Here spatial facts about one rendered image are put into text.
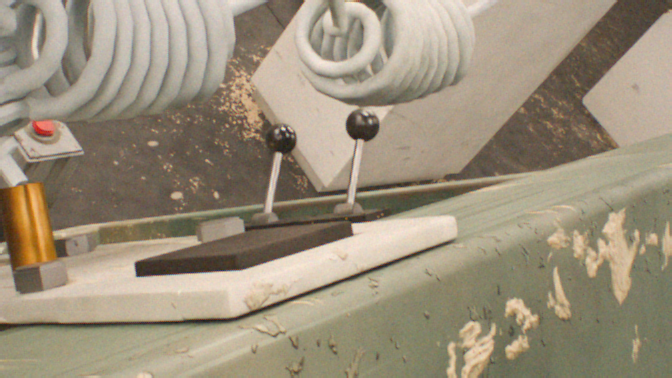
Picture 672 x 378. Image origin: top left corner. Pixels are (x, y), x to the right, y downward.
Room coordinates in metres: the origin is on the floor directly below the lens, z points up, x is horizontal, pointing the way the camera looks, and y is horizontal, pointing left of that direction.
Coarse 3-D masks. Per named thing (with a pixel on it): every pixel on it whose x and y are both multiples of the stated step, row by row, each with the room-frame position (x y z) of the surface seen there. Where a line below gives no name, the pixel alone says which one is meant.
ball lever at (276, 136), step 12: (276, 132) 1.00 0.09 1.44; (288, 132) 1.00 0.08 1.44; (276, 144) 0.99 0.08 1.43; (288, 144) 1.00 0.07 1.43; (276, 156) 0.99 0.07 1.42; (276, 168) 0.98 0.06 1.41; (276, 180) 0.97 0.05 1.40; (264, 204) 0.95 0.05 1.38; (264, 216) 0.93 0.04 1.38; (276, 216) 0.94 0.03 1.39
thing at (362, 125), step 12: (360, 108) 0.99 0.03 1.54; (348, 120) 0.97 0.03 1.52; (360, 120) 0.97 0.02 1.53; (372, 120) 0.98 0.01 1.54; (348, 132) 0.97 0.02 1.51; (360, 132) 0.96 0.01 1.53; (372, 132) 0.97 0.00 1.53; (360, 144) 0.96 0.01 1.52; (360, 156) 0.95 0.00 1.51; (348, 192) 0.92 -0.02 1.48; (348, 204) 0.91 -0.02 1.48; (336, 216) 0.90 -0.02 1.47
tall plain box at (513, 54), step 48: (528, 0) 3.36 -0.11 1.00; (576, 0) 3.63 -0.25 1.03; (288, 48) 3.34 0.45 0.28; (480, 48) 3.32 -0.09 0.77; (528, 48) 3.59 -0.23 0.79; (288, 96) 3.29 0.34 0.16; (432, 96) 3.28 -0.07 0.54; (480, 96) 3.56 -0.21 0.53; (528, 96) 3.87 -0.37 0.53; (336, 144) 3.15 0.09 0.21; (384, 144) 3.24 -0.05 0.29; (432, 144) 3.52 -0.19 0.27; (480, 144) 3.85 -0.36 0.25
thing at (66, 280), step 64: (0, 0) 0.27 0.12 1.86; (0, 64) 0.27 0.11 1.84; (0, 128) 0.28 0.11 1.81; (0, 192) 0.25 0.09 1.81; (64, 256) 0.28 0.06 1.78; (128, 256) 0.26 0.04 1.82; (320, 256) 0.21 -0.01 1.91; (384, 256) 0.23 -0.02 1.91; (0, 320) 0.19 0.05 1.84; (64, 320) 0.18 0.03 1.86; (128, 320) 0.18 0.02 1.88
